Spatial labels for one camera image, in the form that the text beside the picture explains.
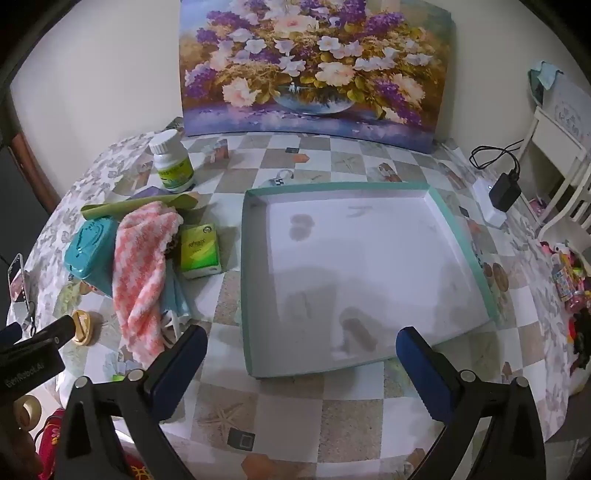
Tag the teal plastic box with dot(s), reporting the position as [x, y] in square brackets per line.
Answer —
[90, 249]

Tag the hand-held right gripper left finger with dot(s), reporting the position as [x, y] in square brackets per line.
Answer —
[184, 355]

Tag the flower painting canvas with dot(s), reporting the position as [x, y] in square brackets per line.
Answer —
[314, 69]

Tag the pink white checked towel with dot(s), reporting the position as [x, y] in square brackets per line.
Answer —
[138, 277]

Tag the printed checked tablecloth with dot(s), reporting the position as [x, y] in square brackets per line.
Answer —
[286, 406]

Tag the white pill bottle green label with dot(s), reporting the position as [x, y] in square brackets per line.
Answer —
[173, 170]

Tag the green tissue pack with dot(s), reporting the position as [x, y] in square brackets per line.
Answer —
[201, 251]

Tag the white chair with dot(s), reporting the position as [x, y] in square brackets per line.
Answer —
[572, 115]

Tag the smartphone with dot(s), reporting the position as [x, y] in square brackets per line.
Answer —
[16, 281]

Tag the green cloth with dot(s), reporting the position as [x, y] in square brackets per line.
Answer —
[138, 205]

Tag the teal cloth on chair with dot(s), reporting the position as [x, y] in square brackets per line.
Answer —
[545, 76]

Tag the teal shallow cardboard tray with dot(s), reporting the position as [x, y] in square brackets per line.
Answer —
[369, 267]

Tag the pile of colourful toys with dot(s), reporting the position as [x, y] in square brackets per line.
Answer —
[568, 281]

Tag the red patterned bag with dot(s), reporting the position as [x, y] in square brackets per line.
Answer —
[51, 438]

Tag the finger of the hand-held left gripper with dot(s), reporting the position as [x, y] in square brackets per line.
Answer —
[55, 332]

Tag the purple cloth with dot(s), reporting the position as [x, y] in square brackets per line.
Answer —
[154, 191]

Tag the white power strip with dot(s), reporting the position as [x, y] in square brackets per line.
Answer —
[485, 194]

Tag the blue face mask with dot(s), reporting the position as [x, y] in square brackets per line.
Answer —
[178, 300]

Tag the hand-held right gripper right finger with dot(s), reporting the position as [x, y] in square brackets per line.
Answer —
[420, 369]

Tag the black power adapter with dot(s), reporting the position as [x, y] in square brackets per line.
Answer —
[504, 191]

